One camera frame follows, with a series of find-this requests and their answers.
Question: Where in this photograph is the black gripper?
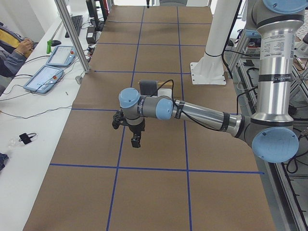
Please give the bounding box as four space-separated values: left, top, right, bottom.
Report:
126 119 145 148

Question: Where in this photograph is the grey-blue microfibre towel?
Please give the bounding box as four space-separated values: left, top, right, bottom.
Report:
139 80 158 96

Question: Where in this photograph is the blue teach pendant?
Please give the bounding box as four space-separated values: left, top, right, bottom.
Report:
23 65 64 94
46 46 76 67

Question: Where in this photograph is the black power adapter box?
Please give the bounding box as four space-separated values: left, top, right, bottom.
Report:
86 26 97 44

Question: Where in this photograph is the black computer mouse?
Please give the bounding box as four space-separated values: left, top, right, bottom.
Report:
51 40 62 47

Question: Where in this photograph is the black keyboard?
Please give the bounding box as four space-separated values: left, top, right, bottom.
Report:
71 15 83 36

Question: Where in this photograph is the seated person in grey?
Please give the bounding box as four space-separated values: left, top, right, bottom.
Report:
0 22 38 77

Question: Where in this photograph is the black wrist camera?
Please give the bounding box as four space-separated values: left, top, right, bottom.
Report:
112 110 125 129

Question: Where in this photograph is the black cable on table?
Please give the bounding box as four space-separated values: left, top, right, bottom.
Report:
0 96 74 120

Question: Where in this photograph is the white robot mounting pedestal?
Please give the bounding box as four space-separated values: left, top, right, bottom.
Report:
190 0 242 85

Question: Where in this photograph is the black strap loop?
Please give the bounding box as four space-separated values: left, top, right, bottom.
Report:
18 131 39 145

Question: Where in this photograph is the aluminium frame post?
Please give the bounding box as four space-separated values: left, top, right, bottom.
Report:
54 0 90 74

